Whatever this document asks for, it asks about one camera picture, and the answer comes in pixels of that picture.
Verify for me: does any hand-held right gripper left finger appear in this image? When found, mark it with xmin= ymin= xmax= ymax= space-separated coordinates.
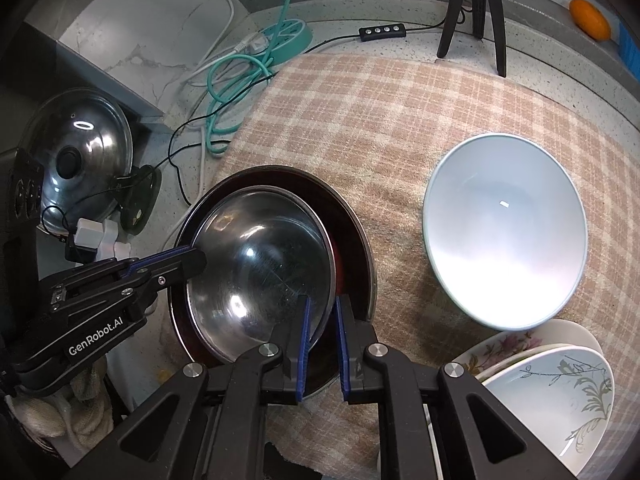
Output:
xmin=65 ymin=295 xmax=312 ymax=480

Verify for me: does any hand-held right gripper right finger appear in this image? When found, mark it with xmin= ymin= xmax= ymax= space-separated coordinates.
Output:
xmin=334 ymin=294 xmax=576 ymax=480

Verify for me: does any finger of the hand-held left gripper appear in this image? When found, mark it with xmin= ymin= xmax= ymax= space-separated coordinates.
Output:
xmin=117 ymin=244 xmax=207 ymax=293

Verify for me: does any red steel bowl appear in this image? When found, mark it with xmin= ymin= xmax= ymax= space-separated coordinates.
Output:
xmin=186 ymin=185 xmax=343 ymax=366

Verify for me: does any large steel bowl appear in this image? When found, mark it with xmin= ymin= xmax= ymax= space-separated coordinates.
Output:
xmin=166 ymin=165 xmax=377 ymax=401

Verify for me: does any pink floral deep plate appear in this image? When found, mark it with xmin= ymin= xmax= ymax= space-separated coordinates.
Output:
xmin=450 ymin=330 xmax=608 ymax=386

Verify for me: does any white oval plate leaf print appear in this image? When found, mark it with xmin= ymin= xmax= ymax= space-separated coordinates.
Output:
xmin=479 ymin=347 xmax=615 ymax=478

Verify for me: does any white plate with floral rim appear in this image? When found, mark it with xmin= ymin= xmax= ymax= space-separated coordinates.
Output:
xmin=520 ymin=319 xmax=603 ymax=356

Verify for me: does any person's left hand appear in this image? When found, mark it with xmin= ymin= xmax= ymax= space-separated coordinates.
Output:
xmin=10 ymin=357 xmax=111 ymax=453

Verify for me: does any white plug adapter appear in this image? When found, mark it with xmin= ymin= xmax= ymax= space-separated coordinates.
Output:
xmin=75 ymin=217 xmax=132 ymax=261

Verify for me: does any black plastic object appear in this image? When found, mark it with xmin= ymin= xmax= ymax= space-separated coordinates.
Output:
xmin=119 ymin=164 xmax=162 ymax=235

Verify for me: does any steel pot lid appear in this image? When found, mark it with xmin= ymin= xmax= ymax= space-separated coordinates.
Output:
xmin=22 ymin=87 xmax=135 ymax=235

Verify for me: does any light blue bowl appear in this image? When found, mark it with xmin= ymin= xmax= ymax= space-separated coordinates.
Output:
xmin=422 ymin=132 xmax=589 ymax=332

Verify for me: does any beige checkered cloth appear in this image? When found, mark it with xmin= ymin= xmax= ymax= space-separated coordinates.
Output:
xmin=202 ymin=52 xmax=640 ymax=480

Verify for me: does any teal power strip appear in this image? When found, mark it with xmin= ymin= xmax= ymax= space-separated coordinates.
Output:
xmin=244 ymin=19 xmax=314 ymax=63

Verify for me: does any black inline remote control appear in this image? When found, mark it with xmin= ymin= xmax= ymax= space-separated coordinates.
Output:
xmin=358 ymin=23 xmax=407 ymax=42

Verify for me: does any black tripod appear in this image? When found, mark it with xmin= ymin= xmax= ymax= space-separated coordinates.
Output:
xmin=436 ymin=0 xmax=508 ymax=77

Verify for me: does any orange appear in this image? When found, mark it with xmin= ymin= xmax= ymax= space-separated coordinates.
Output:
xmin=569 ymin=0 xmax=612 ymax=42

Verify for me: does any black thin cable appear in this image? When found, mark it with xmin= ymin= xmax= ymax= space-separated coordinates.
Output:
xmin=167 ymin=35 xmax=361 ymax=208

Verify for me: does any white cable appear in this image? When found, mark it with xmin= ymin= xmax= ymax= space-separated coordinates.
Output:
xmin=172 ymin=0 xmax=261 ymax=196

